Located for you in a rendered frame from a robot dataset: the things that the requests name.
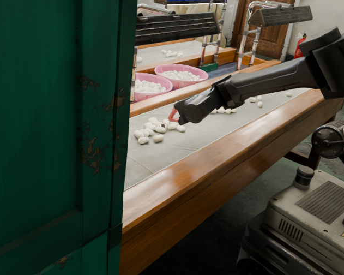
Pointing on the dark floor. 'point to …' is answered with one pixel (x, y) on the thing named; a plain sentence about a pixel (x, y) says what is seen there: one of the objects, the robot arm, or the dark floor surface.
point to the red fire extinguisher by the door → (299, 48)
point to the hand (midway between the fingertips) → (170, 118)
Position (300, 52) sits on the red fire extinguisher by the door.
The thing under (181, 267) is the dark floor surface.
